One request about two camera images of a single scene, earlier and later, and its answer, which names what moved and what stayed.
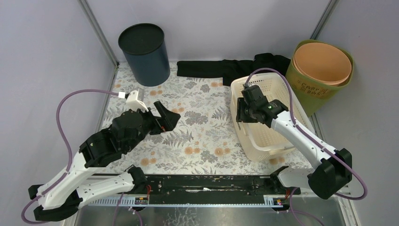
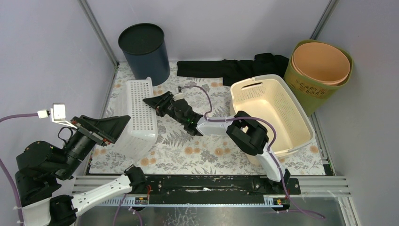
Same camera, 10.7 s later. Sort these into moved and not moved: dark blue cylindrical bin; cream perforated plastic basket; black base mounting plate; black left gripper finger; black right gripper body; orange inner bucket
Moved: black left gripper finger; black right gripper body
Not moved: black base mounting plate; orange inner bucket; dark blue cylindrical bin; cream perforated plastic basket
